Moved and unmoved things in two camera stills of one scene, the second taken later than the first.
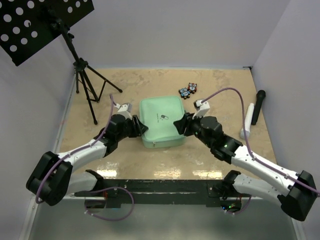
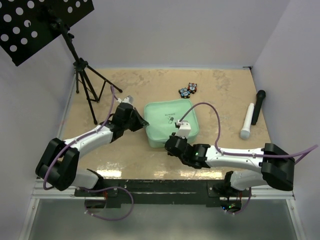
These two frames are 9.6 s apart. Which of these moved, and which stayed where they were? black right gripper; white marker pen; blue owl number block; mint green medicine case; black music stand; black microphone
Moved: black right gripper; mint green medicine case
Stayed: blue owl number block; black microphone; black music stand; white marker pen
